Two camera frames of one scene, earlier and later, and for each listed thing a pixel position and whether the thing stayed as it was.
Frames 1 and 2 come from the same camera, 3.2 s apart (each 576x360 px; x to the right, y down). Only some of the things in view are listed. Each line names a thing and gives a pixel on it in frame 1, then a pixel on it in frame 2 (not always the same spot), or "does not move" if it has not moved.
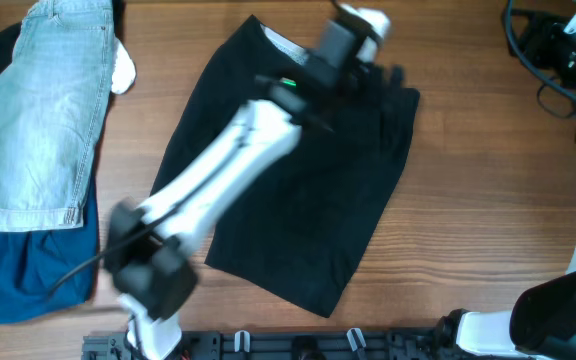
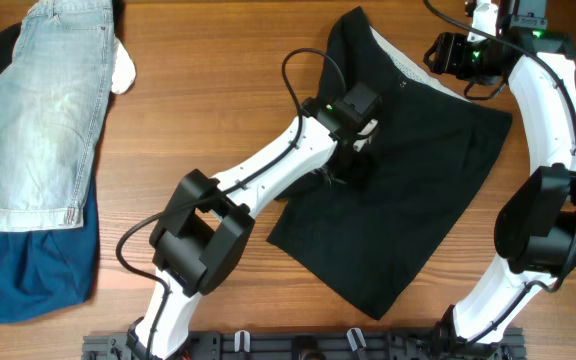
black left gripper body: x=371 y=84 to x=353 y=158
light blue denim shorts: x=40 y=129 does not move
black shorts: x=304 y=229 to x=370 y=237
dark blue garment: x=11 y=273 does not move
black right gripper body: x=539 y=32 to x=438 y=57
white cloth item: x=124 y=71 does not move
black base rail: x=451 y=343 does not move
